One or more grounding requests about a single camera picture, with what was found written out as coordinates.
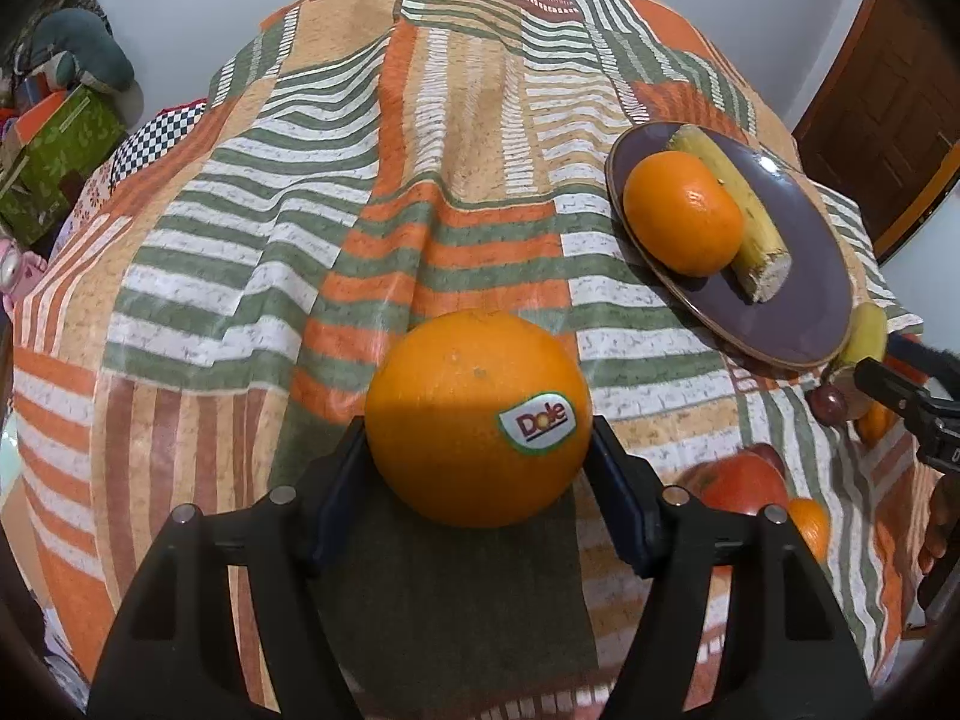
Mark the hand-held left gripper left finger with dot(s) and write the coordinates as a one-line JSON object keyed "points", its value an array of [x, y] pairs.
{"points": [[341, 499]]}

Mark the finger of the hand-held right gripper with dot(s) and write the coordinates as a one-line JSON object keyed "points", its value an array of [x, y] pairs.
{"points": [[911, 409], [926, 354]]}

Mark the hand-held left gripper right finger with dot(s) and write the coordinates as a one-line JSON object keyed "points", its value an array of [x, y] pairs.
{"points": [[616, 499]]}

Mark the small orange kumquat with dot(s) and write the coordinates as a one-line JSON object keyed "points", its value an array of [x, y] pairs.
{"points": [[874, 424], [810, 529]]}

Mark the small yellow banana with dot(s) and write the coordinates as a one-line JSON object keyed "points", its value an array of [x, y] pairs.
{"points": [[864, 334]]}

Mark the dark red plum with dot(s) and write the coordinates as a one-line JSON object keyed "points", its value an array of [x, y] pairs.
{"points": [[829, 403]]}

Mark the red apple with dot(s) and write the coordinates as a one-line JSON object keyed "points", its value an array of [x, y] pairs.
{"points": [[739, 486], [769, 456]]}

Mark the dark purple plate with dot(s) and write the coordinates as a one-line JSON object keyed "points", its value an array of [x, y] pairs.
{"points": [[817, 292]]}

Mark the large orange with sticker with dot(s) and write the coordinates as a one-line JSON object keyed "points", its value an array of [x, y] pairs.
{"points": [[465, 420]]}

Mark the person's right hand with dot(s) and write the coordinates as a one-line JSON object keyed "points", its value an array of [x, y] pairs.
{"points": [[941, 525]]}

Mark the yellow corn cob piece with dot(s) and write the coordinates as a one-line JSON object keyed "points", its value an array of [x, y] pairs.
{"points": [[750, 232]]}

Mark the brown wooden door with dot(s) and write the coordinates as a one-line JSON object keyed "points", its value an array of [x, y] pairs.
{"points": [[885, 105]]}

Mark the striped patchwork blanket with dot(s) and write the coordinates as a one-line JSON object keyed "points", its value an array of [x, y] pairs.
{"points": [[315, 225]]}

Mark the medium mandarin orange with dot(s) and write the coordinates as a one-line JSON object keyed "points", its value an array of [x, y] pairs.
{"points": [[682, 214]]}

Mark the pink toy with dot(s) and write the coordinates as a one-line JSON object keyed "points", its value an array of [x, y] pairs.
{"points": [[15, 270]]}

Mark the checkered cloth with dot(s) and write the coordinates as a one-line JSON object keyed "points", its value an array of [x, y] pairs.
{"points": [[154, 139]]}

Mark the green cardboard box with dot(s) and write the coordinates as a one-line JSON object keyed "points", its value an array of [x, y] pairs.
{"points": [[56, 165]]}

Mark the grey plush toy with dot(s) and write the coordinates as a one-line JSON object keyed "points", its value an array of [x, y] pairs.
{"points": [[82, 52]]}

